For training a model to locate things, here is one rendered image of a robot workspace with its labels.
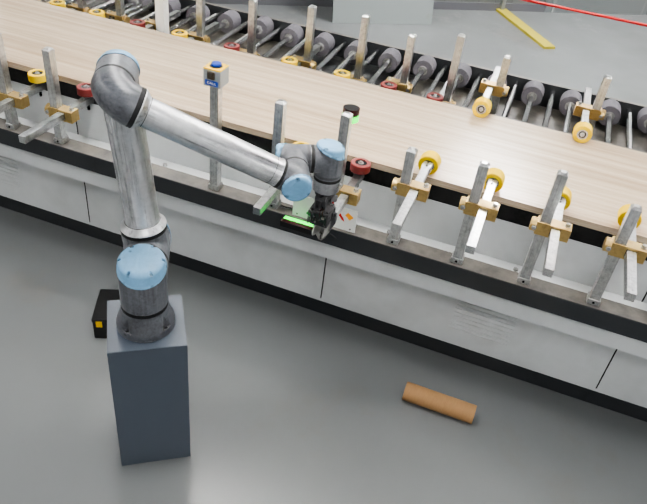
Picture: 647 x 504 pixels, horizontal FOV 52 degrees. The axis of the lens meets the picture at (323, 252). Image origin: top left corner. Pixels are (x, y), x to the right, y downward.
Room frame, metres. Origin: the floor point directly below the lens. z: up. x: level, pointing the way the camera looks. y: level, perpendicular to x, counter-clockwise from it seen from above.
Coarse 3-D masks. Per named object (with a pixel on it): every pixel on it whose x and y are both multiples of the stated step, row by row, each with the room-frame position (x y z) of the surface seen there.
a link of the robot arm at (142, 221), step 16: (96, 64) 1.76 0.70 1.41; (112, 64) 1.68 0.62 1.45; (128, 64) 1.72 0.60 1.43; (112, 128) 1.70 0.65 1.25; (128, 128) 1.70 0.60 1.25; (112, 144) 1.70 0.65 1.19; (128, 144) 1.70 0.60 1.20; (144, 144) 1.73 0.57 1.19; (128, 160) 1.69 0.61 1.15; (144, 160) 1.72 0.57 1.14; (128, 176) 1.69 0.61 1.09; (144, 176) 1.72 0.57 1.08; (128, 192) 1.70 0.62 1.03; (144, 192) 1.71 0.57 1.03; (128, 208) 1.70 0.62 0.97; (144, 208) 1.71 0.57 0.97; (128, 224) 1.71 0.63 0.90; (144, 224) 1.70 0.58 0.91; (160, 224) 1.74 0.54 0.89; (128, 240) 1.69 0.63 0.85; (144, 240) 1.68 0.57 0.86; (160, 240) 1.71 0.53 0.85
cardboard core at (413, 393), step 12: (408, 384) 1.93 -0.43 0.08; (408, 396) 1.89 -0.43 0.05; (420, 396) 1.89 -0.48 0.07; (432, 396) 1.89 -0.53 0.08; (444, 396) 1.89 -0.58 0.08; (432, 408) 1.86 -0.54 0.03; (444, 408) 1.85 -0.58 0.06; (456, 408) 1.85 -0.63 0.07; (468, 408) 1.85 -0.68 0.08; (468, 420) 1.82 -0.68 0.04
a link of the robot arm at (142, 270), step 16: (128, 256) 1.59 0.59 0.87; (144, 256) 1.60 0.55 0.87; (160, 256) 1.61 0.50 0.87; (128, 272) 1.53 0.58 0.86; (144, 272) 1.53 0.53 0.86; (160, 272) 1.55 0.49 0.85; (128, 288) 1.51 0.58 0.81; (144, 288) 1.51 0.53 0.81; (160, 288) 1.55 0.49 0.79; (128, 304) 1.51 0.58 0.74; (144, 304) 1.51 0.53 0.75; (160, 304) 1.54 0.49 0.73
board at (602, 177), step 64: (0, 0) 3.52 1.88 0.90; (64, 64) 2.83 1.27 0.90; (192, 64) 3.01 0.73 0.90; (256, 64) 3.11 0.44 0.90; (256, 128) 2.46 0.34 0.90; (320, 128) 2.54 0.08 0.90; (384, 128) 2.61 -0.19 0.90; (448, 128) 2.69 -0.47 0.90; (512, 128) 2.78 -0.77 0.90; (512, 192) 2.22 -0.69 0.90; (576, 192) 2.29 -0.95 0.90; (640, 192) 2.35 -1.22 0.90
